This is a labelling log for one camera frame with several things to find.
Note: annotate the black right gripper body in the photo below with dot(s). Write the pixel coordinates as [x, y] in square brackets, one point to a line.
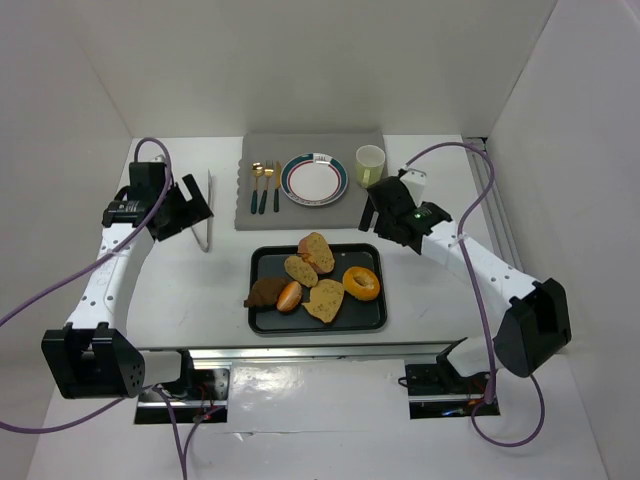
[382, 212]

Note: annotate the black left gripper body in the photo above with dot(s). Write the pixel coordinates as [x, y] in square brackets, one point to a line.
[185, 210]

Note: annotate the large toast slice with crust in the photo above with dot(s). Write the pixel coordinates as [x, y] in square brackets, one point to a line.
[315, 251]

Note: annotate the orange bagel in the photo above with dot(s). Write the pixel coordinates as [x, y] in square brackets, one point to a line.
[361, 283]

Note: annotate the small seeded bread slice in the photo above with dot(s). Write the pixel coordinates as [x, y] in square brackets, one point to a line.
[301, 271]

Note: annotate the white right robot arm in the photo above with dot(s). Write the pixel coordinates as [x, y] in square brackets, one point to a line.
[531, 317]

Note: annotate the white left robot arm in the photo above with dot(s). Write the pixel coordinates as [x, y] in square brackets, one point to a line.
[90, 356]

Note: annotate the seeded flat bread slice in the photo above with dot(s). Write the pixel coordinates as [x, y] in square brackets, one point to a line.
[325, 300]

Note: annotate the pale green mug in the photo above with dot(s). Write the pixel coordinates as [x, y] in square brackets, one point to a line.
[370, 164]

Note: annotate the white plate coloured rim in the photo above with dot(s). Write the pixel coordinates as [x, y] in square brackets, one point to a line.
[314, 180]

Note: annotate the grey placemat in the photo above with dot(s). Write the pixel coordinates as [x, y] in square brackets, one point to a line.
[343, 213]

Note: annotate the black serving tray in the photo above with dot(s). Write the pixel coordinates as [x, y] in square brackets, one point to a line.
[353, 316]

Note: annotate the glazed orange bun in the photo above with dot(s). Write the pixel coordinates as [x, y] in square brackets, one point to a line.
[290, 297]

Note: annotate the dark chocolate croissant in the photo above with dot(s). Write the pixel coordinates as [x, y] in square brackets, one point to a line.
[265, 292]

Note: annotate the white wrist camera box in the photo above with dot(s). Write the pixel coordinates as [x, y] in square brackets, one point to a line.
[415, 182]

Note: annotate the gold spoon green handle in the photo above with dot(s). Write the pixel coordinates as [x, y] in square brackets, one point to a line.
[257, 170]

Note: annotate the gold fork green handle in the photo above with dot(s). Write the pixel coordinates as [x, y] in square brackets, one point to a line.
[268, 172]

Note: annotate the gold knife green handle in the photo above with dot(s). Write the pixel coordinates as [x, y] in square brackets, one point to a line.
[277, 178]

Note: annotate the aluminium rail right side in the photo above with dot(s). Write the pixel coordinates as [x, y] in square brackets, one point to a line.
[489, 224]

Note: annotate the aluminium rail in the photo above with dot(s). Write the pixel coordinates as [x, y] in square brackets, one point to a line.
[412, 352]
[489, 224]

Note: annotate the aluminium rail front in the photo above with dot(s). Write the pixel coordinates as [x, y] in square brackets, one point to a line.
[412, 352]

